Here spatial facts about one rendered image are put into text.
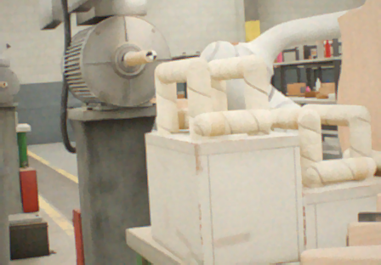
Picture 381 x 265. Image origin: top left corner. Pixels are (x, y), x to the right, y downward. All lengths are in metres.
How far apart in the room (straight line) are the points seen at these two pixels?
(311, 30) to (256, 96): 0.67
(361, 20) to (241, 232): 0.47
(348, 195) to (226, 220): 0.18
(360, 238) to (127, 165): 1.53
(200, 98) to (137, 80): 1.06
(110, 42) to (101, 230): 0.56
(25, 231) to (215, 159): 4.54
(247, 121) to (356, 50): 0.36
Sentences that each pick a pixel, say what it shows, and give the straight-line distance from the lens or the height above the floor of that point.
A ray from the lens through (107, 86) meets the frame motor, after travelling 2.03.
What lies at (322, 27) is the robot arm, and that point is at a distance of 1.68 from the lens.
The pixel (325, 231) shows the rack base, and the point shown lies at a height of 0.97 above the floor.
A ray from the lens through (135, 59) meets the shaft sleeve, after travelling 1.91.
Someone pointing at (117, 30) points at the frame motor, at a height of 1.33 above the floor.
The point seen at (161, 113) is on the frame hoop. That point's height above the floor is 1.13.
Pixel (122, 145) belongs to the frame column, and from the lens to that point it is 2.20.
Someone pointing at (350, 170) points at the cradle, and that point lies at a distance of 1.07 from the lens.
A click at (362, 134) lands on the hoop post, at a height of 1.09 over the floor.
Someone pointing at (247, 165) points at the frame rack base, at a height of 1.07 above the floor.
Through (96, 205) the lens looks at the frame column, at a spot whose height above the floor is 0.84.
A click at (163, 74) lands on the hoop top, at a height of 1.19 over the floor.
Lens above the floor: 1.18
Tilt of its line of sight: 3 degrees down
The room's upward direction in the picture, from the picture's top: 4 degrees counter-clockwise
